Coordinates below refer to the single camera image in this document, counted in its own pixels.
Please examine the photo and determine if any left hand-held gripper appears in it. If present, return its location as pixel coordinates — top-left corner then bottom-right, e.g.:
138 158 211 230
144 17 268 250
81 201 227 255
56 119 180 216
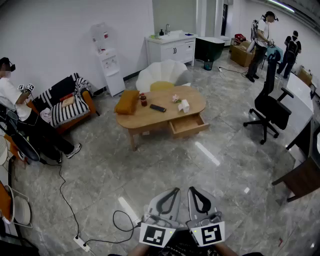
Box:
139 187 185 248

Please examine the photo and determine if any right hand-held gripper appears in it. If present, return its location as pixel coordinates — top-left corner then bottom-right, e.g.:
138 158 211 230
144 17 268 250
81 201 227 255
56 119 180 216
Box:
186 186 226 248

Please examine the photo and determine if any dark blue box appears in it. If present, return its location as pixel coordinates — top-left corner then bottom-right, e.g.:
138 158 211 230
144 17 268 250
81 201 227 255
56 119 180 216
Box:
149 103 167 113

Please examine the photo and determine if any white tissue pack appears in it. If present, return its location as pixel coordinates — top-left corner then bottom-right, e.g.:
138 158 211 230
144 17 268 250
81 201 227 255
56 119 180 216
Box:
177 99 191 114

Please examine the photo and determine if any person's right forearm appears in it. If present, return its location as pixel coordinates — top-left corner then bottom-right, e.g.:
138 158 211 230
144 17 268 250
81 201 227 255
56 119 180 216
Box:
214 241 241 256

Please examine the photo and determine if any person's left forearm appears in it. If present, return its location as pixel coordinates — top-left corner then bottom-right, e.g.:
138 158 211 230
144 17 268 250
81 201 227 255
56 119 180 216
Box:
127 242 151 256

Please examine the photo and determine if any wooden coffee table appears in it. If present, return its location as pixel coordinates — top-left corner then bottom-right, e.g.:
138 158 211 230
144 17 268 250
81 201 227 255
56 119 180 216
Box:
115 85 208 152

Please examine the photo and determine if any person's black printed shirt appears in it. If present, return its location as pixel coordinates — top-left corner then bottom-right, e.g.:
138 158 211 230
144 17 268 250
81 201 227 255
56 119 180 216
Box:
149 228 223 256

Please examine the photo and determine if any orange pillow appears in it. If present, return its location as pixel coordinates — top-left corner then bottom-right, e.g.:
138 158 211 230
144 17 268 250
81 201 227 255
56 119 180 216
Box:
114 89 141 116

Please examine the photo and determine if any black office chair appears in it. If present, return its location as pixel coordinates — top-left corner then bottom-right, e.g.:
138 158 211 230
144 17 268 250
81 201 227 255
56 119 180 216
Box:
243 51 295 145

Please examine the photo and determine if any orange sofa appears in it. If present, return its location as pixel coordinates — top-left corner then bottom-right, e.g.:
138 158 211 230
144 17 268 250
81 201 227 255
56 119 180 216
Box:
26 72 101 136

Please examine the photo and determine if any white flower-shaped chair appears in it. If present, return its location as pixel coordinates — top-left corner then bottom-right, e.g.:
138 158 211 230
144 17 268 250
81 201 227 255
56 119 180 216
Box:
135 59 193 94

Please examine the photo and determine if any white water dispenser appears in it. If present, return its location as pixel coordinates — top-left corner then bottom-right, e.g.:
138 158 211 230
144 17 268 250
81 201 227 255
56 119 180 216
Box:
96 47 126 98

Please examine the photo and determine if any beige box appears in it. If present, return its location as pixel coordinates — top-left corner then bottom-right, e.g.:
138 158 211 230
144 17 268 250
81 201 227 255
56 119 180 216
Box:
61 96 76 109

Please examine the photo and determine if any white desk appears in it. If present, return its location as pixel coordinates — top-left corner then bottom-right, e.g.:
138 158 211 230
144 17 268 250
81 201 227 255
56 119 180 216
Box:
282 72 315 151

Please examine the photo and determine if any red book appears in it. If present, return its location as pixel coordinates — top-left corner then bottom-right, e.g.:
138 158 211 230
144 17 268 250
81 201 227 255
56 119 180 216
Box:
59 91 77 103

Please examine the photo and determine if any pink cloth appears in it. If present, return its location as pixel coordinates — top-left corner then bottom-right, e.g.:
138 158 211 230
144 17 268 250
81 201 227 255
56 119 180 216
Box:
39 107 53 124

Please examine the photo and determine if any black ironing board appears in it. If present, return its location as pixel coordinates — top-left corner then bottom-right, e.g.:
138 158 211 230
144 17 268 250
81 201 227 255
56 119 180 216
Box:
0 103 41 163

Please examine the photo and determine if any white sink cabinet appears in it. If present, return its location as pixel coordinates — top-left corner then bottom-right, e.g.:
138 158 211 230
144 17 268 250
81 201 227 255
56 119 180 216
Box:
144 30 199 67

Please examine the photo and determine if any large cardboard box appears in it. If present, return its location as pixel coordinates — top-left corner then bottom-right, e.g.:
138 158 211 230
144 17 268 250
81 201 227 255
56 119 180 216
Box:
229 41 256 68

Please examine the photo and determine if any dark green bin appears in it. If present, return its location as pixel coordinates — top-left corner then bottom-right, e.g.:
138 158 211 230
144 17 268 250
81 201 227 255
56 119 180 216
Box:
194 36 226 63

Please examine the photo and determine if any small cardboard box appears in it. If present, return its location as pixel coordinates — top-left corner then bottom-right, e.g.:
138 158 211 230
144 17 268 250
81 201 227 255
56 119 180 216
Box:
296 65 313 86

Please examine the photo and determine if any clear water jug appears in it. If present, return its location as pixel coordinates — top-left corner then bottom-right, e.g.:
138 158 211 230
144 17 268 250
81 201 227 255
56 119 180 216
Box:
89 22 111 55

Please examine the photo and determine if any black door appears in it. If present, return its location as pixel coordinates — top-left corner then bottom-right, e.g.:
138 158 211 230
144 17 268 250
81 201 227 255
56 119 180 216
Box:
223 3 229 36

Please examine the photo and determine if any ceiling tube light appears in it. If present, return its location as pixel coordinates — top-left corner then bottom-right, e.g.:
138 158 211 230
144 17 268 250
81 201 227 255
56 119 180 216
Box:
267 0 296 13

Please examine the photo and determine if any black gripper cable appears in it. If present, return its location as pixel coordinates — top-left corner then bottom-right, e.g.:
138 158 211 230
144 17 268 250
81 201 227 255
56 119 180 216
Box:
83 209 142 247

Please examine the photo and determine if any black floor cable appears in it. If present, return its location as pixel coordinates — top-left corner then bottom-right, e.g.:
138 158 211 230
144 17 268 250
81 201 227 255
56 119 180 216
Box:
44 159 81 238

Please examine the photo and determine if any black power cable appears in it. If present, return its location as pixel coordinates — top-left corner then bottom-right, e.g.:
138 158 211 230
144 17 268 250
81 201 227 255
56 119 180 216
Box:
221 66 248 78

